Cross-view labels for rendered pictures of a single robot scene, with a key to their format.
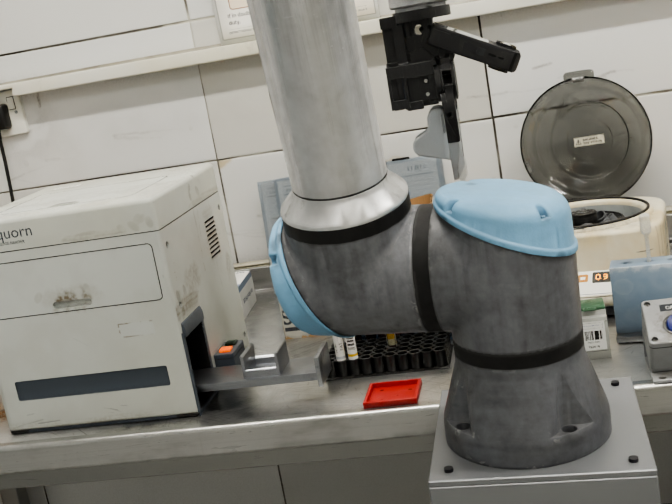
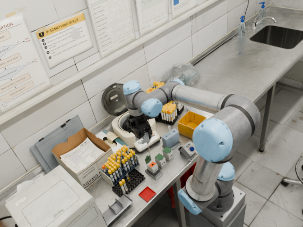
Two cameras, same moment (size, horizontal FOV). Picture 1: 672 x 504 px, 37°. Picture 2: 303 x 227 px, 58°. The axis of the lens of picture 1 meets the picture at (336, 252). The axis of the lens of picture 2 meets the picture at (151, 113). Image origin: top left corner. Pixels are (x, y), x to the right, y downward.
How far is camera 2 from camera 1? 1.13 m
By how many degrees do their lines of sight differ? 52
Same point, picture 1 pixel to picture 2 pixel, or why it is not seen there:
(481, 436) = (224, 207)
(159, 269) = (96, 210)
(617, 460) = (239, 195)
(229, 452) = not seen: outside the picture
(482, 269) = (228, 184)
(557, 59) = (100, 79)
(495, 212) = (231, 174)
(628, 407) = not seen: hidden behind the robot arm
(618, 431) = not seen: hidden behind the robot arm
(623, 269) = (168, 138)
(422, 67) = (144, 126)
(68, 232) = (70, 220)
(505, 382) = (227, 197)
